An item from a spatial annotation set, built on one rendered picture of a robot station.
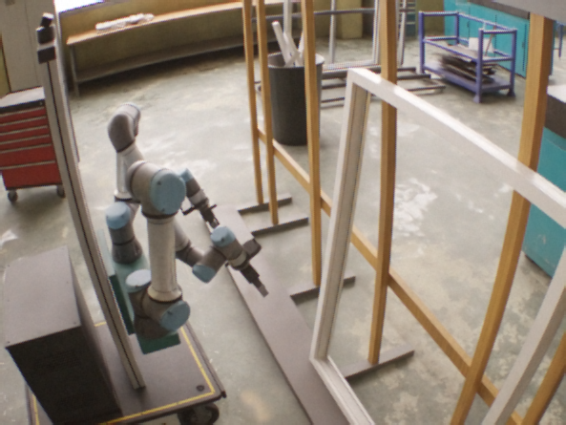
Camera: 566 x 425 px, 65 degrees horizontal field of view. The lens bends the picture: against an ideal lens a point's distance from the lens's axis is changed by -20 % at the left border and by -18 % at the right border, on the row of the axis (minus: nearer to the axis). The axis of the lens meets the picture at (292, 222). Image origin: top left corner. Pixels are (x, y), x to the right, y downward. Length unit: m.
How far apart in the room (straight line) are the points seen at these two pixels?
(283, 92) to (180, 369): 2.89
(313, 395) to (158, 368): 0.73
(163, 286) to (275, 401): 1.09
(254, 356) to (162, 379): 0.66
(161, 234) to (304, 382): 1.24
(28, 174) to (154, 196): 3.28
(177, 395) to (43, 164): 2.83
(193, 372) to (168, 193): 1.02
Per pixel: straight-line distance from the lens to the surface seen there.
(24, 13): 7.92
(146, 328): 1.85
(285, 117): 4.66
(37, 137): 4.41
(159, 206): 1.46
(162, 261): 1.59
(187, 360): 2.33
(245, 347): 2.79
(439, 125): 1.47
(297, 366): 2.60
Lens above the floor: 2.00
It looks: 33 degrees down
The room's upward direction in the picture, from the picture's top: 3 degrees counter-clockwise
